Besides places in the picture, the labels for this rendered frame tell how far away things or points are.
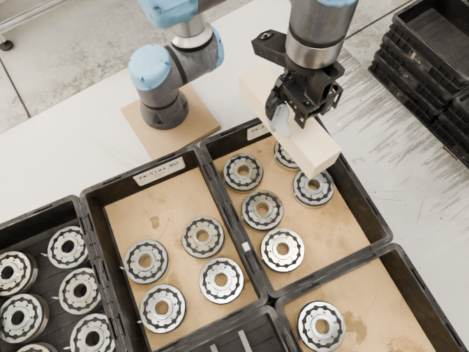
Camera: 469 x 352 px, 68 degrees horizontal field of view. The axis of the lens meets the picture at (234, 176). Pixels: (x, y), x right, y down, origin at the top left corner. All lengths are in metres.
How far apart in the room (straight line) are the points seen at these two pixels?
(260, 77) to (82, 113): 0.73
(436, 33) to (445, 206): 0.90
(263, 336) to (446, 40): 1.45
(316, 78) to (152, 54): 0.58
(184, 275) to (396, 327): 0.49
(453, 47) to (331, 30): 1.40
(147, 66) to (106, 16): 1.65
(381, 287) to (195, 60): 0.73
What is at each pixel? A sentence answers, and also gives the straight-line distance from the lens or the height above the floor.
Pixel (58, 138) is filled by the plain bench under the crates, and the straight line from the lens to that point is 1.27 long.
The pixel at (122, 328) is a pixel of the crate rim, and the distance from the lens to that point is 0.79.
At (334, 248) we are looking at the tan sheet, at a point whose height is 0.83.
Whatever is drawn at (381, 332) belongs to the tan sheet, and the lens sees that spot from 0.91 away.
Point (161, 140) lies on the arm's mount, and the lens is 1.11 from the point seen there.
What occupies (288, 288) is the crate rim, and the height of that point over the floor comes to 0.93.
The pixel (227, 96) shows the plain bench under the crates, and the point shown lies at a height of 0.70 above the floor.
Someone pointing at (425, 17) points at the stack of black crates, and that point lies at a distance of 1.89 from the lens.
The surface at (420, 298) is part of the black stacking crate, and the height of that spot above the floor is 0.90.
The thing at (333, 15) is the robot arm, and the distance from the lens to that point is 0.44.
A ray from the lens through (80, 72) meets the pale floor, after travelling 2.37.
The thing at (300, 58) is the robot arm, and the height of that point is 1.32.
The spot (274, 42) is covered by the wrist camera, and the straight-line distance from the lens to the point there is 0.59.
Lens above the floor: 1.68
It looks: 68 degrees down
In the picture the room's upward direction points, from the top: 4 degrees counter-clockwise
